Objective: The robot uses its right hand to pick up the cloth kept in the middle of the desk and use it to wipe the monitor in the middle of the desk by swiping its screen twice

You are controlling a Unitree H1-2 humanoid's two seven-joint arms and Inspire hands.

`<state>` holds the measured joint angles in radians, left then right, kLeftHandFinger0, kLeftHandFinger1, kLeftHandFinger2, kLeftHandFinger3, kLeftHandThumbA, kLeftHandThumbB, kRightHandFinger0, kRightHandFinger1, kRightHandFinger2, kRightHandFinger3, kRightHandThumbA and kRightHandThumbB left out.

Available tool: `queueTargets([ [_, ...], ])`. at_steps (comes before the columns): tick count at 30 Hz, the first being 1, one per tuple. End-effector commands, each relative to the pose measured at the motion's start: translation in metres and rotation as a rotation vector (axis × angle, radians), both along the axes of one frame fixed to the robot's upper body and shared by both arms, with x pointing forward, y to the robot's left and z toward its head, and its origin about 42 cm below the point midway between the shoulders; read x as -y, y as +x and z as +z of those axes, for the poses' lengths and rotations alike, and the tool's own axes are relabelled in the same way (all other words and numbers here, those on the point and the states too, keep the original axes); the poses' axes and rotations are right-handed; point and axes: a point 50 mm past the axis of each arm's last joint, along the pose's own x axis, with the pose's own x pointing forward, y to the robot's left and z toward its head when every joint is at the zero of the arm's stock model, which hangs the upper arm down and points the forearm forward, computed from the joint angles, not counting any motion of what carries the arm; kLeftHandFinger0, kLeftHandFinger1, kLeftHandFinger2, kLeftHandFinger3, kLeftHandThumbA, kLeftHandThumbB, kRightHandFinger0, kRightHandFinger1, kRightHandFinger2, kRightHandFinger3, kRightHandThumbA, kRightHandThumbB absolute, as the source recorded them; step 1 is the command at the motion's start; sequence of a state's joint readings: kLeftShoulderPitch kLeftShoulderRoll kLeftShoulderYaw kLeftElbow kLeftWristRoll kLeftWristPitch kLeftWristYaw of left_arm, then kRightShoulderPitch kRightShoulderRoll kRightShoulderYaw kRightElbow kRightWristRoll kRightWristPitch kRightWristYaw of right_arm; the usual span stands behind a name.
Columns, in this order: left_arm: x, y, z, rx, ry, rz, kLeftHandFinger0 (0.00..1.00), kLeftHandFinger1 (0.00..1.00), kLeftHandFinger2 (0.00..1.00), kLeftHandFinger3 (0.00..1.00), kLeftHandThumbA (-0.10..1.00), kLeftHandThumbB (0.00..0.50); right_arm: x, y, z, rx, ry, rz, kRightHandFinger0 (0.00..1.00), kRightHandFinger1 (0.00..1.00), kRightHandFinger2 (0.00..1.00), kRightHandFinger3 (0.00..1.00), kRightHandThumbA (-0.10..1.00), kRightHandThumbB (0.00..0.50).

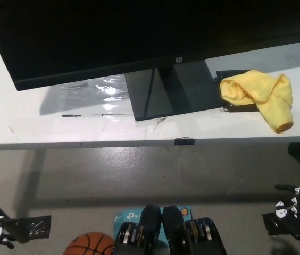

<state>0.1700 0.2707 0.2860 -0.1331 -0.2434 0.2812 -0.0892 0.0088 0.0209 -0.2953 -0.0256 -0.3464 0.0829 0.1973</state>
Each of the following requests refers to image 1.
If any orange basketball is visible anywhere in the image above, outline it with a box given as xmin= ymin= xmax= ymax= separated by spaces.
xmin=64 ymin=231 xmax=116 ymax=255

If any yellow microfiber cloth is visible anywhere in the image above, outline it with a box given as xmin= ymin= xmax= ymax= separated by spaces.
xmin=219 ymin=70 xmax=294 ymax=133

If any teal tp-link cardboard box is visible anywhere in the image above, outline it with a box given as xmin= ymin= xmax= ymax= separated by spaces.
xmin=113 ymin=204 xmax=193 ymax=255

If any right robot hand panda glove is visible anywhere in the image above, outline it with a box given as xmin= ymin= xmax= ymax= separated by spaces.
xmin=274 ymin=184 xmax=300 ymax=241

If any black floor tape patch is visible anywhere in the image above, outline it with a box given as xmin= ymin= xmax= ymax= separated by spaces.
xmin=262 ymin=211 xmax=297 ymax=236
xmin=18 ymin=215 xmax=52 ymax=238

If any black HP computer monitor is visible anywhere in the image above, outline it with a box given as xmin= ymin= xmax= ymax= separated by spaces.
xmin=0 ymin=0 xmax=300 ymax=122

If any clear plastic tape sheet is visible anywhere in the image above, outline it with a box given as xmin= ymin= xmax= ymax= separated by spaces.
xmin=61 ymin=75 xmax=131 ymax=117

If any clear tape scrap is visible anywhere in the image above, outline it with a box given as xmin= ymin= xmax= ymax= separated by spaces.
xmin=151 ymin=117 xmax=166 ymax=132

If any black left robot leg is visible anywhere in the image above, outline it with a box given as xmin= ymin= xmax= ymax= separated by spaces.
xmin=111 ymin=203 xmax=163 ymax=255

